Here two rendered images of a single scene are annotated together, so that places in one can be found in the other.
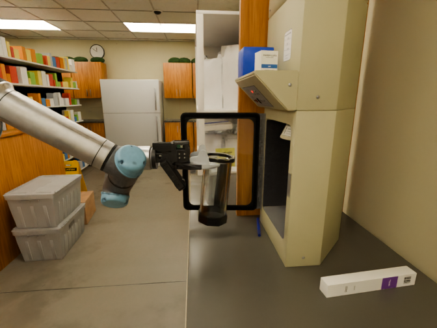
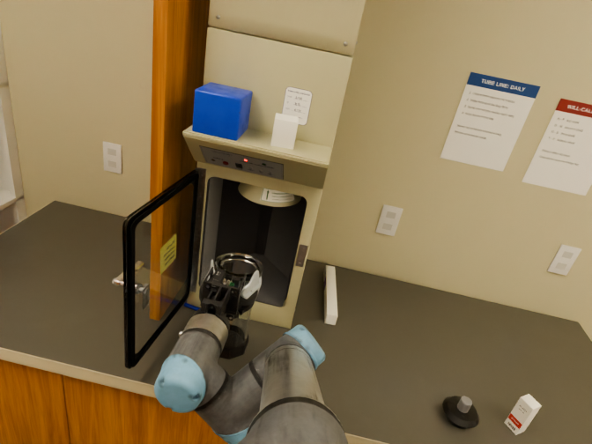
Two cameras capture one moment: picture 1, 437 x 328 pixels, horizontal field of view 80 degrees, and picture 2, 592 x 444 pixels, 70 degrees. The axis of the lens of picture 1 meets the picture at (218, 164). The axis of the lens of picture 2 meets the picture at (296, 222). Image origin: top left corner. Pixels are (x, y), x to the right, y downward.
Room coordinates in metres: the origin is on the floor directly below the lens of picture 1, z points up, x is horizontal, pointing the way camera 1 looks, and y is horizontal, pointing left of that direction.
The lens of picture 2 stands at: (0.61, 0.75, 1.80)
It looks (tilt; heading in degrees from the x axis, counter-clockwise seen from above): 28 degrees down; 278
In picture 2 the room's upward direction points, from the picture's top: 12 degrees clockwise
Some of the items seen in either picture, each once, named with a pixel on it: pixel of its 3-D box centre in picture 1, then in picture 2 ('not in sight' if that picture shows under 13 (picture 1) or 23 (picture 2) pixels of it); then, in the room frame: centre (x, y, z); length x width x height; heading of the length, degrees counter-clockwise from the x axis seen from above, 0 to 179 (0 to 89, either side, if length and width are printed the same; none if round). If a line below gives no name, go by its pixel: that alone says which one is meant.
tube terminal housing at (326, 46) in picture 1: (312, 134); (265, 184); (0.87, -0.31, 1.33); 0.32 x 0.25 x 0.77; 5
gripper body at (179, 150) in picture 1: (172, 155); (218, 304); (0.81, 0.15, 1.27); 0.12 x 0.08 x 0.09; 95
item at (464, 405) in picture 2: not in sight; (462, 409); (0.21, -0.07, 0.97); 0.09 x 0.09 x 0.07
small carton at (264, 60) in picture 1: (265, 63); (284, 130); (0.80, -0.14, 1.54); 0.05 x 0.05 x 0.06; 13
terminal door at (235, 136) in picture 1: (220, 163); (163, 266); (1.01, -0.01, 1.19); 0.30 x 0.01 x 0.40; 89
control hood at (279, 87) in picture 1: (260, 92); (257, 159); (0.85, -0.13, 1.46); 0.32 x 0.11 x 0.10; 5
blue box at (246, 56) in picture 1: (255, 64); (223, 110); (0.94, -0.12, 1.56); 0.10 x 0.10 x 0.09; 5
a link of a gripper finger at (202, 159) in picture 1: (203, 159); (254, 281); (0.77, 0.04, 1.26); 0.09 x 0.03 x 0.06; 72
